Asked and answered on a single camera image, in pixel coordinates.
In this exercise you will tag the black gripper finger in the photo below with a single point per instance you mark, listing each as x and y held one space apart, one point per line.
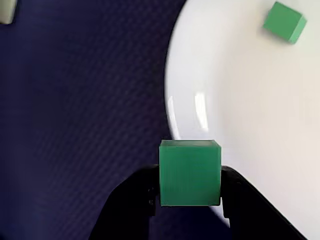
125 212
250 220

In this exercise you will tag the green cube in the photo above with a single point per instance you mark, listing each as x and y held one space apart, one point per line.
190 175
282 21

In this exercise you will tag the white round plate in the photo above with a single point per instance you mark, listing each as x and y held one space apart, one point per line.
250 100

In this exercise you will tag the blue woven table cloth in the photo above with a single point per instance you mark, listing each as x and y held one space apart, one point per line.
75 112

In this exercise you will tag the computer monitor silver stand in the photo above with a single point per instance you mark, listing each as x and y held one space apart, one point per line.
6 12

